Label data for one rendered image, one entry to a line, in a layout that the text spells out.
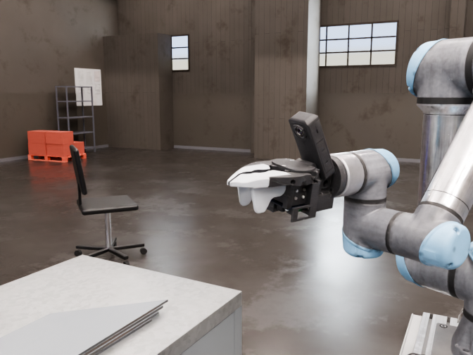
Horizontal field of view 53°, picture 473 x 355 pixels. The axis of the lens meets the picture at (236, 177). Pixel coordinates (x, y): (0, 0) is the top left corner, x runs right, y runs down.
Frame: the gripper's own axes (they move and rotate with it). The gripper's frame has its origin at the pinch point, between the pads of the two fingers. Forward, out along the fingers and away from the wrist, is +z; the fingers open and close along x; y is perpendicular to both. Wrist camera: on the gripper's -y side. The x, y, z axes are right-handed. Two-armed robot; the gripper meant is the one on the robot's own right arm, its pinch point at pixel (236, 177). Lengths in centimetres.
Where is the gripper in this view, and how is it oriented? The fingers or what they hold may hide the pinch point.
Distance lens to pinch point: 67.3
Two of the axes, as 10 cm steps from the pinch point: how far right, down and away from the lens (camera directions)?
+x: -6.0, -2.7, 7.5
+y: -0.8, 9.6, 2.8
